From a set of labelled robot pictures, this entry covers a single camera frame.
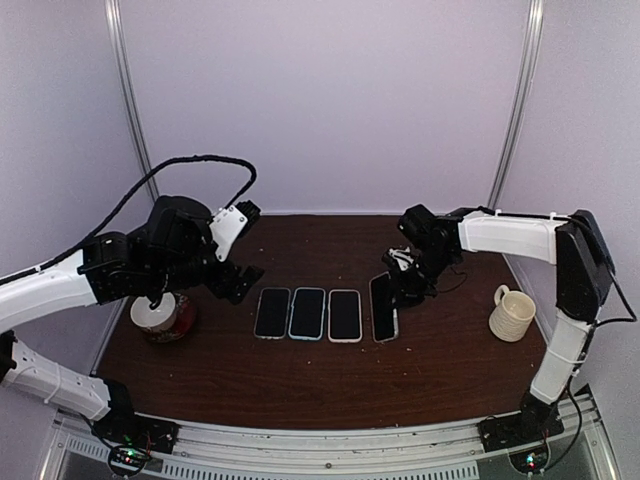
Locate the front aluminium rail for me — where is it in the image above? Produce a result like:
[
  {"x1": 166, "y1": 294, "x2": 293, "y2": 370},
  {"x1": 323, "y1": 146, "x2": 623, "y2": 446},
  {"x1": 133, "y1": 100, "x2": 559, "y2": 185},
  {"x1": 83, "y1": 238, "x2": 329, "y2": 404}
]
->
[{"x1": 42, "y1": 384, "x2": 619, "y2": 480}]

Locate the grey clear phone case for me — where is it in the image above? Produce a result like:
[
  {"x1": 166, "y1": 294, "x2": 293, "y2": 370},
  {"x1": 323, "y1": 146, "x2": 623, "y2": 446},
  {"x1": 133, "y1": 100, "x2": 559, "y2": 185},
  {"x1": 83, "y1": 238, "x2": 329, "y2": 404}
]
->
[{"x1": 368, "y1": 272, "x2": 401, "y2": 345}]

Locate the aluminium frame post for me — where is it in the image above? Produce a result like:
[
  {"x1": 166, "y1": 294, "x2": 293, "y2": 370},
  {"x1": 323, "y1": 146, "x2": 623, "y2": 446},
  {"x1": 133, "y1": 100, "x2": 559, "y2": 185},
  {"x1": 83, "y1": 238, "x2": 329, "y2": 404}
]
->
[
  {"x1": 487, "y1": 0, "x2": 545, "y2": 209},
  {"x1": 104, "y1": 0, "x2": 152, "y2": 175}
]

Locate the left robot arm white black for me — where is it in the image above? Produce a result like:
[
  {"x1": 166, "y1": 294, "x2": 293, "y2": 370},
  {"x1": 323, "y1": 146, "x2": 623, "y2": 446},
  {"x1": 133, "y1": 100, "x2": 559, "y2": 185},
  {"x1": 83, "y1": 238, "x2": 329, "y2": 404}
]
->
[{"x1": 1, "y1": 196, "x2": 264, "y2": 444}]

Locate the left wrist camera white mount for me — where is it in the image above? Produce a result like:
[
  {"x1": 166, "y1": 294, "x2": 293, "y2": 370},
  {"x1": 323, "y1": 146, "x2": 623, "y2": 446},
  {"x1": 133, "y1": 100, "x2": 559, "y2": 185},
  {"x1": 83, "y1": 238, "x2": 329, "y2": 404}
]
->
[{"x1": 209, "y1": 200, "x2": 261, "y2": 262}]

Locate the clear magsafe phone case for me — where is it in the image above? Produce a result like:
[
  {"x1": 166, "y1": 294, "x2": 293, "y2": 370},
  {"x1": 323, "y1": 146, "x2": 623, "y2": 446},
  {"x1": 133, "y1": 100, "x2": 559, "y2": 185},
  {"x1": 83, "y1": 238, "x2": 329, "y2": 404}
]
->
[{"x1": 253, "y1": 287, "x2": 292, "y2": 341}]

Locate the cream ribbed mug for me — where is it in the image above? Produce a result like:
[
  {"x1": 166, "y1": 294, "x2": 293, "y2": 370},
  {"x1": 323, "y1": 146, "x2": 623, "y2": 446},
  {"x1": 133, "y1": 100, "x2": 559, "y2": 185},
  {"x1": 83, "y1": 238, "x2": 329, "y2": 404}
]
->
[{"x1": 488, "y1": 285, "x2": 536, "y2": 343}]

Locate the left aluminium frame post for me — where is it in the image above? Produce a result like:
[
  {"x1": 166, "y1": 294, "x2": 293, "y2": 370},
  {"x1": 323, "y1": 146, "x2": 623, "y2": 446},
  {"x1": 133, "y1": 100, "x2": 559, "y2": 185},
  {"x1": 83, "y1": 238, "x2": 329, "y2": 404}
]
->
[{"x1": 104, "y1": 0, "x2": 152, "y2": 175}]

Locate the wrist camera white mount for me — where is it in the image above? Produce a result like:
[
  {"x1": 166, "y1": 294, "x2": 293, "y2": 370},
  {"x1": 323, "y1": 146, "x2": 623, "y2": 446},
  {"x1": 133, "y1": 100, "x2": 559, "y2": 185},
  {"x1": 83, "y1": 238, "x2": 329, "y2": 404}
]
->
[
  {"x1": 209, "y1": 200, "x2": 261, "y2": 262},
  {"x1": 382, "y1": 247, "x2": 415, "y2": 272}
]

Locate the white bowl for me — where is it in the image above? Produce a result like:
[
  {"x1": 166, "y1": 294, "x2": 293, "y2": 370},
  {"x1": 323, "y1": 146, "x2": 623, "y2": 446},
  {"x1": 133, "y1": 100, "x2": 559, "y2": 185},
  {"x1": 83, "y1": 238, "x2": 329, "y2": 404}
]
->
[{"x1": 130, "y1": 293, "x2": 177, "y2": 333}]

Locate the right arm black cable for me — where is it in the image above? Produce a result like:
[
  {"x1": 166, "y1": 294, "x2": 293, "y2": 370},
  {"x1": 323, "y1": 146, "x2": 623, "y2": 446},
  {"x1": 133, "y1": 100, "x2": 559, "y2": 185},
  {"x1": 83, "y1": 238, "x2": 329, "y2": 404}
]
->
[{"x1": 569, "y1": 214, "x2": 639, "y2": 471}]

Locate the light blue phone case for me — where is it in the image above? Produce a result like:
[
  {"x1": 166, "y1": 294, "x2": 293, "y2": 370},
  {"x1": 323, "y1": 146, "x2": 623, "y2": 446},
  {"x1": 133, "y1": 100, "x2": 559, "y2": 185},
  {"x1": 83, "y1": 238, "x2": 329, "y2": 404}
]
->
[{"x1": 287, "y1": 286, "x2": 327, "y2": 343}]

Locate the pink phone case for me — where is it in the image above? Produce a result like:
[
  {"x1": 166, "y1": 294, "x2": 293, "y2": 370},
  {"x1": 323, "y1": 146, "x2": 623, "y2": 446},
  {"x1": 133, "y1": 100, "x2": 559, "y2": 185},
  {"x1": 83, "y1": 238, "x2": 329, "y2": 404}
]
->
[{"x1": 327, "y1": 288, "x2": 363, "y2": 344}]

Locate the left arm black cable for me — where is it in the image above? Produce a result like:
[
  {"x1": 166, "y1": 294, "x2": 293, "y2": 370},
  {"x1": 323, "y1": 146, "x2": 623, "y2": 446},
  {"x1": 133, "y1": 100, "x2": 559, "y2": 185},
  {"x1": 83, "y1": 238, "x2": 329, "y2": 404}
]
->
[{"x1": 9, "y1": 155, "x2": 258, "y2": 281}]

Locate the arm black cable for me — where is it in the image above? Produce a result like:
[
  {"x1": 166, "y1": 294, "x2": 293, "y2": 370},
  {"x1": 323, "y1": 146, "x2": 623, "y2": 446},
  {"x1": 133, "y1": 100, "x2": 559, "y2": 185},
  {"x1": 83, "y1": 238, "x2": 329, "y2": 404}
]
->
[
  {"x1": 569, "y1": 214, "x2": 639, "y2": 471},
  {"x1": 9, "y1": 155, "x2": 258, "y2": 281}
]

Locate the silver smartphone black screen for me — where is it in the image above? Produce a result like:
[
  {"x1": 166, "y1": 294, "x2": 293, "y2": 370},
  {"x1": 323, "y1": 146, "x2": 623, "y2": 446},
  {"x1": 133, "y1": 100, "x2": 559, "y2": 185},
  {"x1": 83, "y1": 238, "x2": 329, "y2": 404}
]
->
[{"x1": 255, "y1": 288, "x2": 291, "y2": 339}]

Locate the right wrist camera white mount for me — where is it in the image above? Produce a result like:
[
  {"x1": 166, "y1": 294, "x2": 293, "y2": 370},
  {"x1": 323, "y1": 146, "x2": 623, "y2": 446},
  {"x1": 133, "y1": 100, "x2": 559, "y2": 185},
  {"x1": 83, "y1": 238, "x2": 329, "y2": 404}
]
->
[{"x1": 382, "y1": 247, "x2": 415, "y2": 272}]

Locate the right aluminium frame post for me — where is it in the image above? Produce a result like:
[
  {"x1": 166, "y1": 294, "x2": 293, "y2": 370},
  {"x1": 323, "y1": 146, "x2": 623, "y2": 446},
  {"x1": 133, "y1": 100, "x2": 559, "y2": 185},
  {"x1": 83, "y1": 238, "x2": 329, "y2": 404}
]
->
[{"x1": 487, "y1": 0, "x2": 545, "y2": 209}]

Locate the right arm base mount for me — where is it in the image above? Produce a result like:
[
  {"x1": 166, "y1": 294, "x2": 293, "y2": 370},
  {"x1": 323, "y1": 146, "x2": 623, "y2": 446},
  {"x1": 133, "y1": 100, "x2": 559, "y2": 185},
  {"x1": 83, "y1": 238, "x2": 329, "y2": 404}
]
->
[{"x1": 477, "y1": 394, "x2": 564, "y2": 476}]

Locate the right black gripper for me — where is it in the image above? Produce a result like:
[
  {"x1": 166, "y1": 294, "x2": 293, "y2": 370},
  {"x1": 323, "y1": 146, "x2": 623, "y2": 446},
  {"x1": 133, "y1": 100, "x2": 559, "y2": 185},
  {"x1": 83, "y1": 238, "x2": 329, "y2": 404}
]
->
[{"x1": 387, "y1": 246, "x2": 458, "y2": 312}]

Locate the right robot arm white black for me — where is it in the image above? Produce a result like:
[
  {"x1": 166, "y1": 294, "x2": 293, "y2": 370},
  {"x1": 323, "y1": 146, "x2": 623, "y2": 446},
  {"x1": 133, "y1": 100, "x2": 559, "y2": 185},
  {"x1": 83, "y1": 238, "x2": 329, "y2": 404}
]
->
[{"x1": 383, "y1": 204, "x2": 615, "y2": 442}]

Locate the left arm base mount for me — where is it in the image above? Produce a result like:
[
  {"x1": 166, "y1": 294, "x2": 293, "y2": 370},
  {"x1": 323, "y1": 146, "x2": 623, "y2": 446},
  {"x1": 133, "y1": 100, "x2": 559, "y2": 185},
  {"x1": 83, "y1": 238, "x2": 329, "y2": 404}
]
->
[{"x1": 89, "y1": 379, "x2": 179, "y2": 479}]

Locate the red floral saucer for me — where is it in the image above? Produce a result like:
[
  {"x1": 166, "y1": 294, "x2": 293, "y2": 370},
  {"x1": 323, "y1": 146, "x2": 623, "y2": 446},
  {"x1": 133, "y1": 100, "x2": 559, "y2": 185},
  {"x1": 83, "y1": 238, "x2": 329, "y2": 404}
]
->
[{"x1": 143, "y1": 293, "x2": 197, "y2": 343}]

